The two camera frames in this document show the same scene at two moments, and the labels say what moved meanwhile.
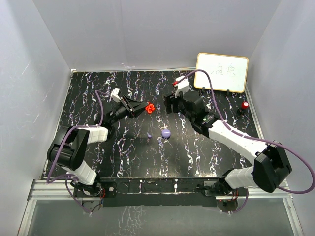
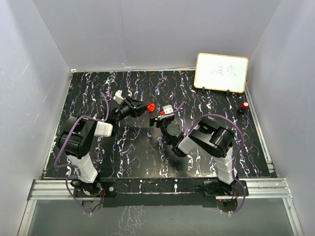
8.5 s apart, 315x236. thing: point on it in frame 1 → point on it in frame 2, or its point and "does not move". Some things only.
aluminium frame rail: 63,190 does not move
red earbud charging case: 149,108 does not move
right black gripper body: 178,105 → 163,123
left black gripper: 134,108 does not move
